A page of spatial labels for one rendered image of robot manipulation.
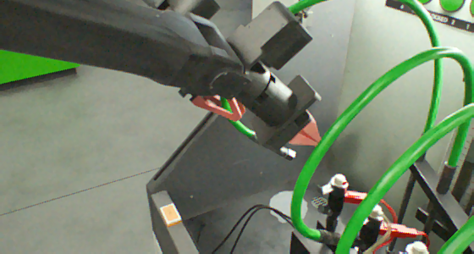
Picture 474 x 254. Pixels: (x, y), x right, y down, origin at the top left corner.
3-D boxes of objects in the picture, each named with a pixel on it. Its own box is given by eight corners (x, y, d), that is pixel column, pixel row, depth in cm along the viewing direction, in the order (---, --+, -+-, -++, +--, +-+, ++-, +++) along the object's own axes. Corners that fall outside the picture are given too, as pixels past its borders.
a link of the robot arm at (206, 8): (131, 6, 67) (111, -2, 58) (177, -42, 65) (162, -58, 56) (178, 57, 67) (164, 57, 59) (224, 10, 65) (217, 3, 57)
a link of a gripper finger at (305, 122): (344, 146, 54) (304, 111, 50) (307, 179, 56) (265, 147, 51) (324, 122, 60) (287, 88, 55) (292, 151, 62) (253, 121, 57)
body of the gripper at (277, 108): (325, 101, 50) (289, 68, 46) (269, 152, 52) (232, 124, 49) (306, 80, 55) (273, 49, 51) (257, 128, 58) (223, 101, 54)
